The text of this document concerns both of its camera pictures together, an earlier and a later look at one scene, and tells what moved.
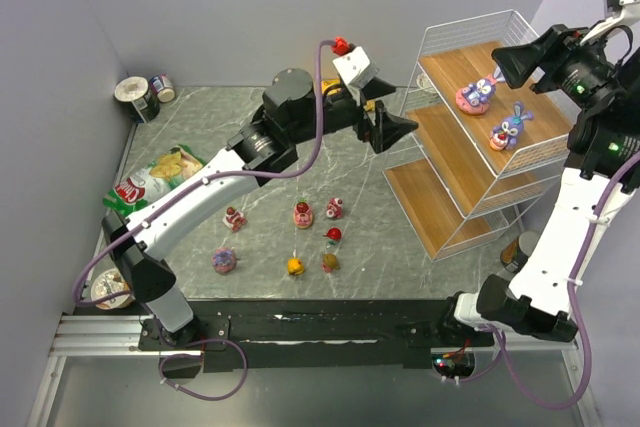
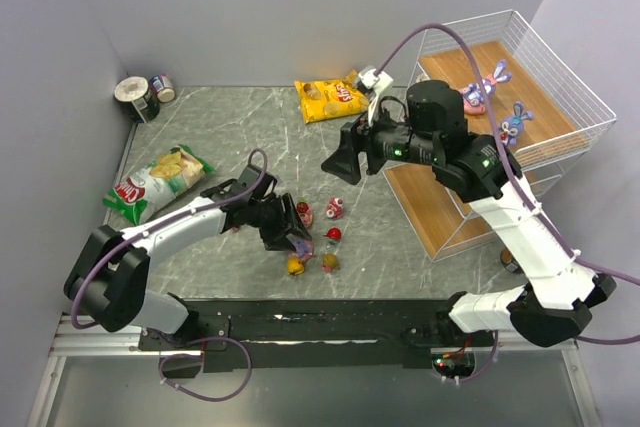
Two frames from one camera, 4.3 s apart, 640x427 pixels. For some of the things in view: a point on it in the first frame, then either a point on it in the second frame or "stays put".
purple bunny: (224, 259) to (304, 249)
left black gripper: (365, 120) to (273, 220)
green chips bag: (137, 187) stays put
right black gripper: (545, 63) to (363, 145)
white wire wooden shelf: (480, 157) stays put
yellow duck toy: (295, 266) stays put
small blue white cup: (162, 86) stays put
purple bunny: (474, 98) stays put
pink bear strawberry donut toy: (303, 213) stays put
